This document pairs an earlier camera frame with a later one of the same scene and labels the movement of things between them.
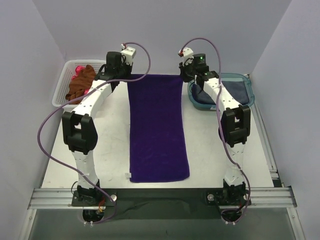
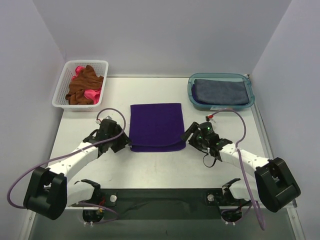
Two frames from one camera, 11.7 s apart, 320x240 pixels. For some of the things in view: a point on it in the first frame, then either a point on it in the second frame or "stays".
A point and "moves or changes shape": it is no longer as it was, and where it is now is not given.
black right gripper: x=185 y=72 to x=193 y=137
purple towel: x=159 y=149 moves or changes shape
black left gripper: x=124 y=70 to x=119 y=141
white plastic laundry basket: x=67 y=72 stays
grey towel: x=238 y=90 stays
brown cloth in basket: x=79 y=85 stays
